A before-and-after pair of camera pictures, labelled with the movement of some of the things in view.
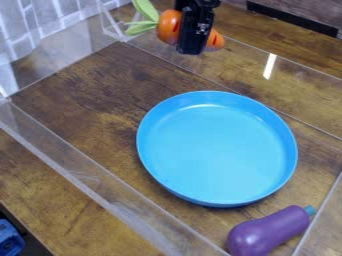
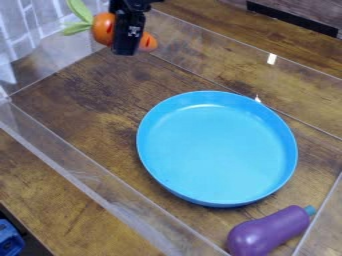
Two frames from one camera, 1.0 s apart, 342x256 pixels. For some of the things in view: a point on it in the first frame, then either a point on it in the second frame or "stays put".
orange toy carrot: (167, 26) -> (102, 26)
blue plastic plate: (221, 147) stays put
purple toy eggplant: (261, 236) stays put
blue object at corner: (12, 244) stays put
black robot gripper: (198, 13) -> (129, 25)
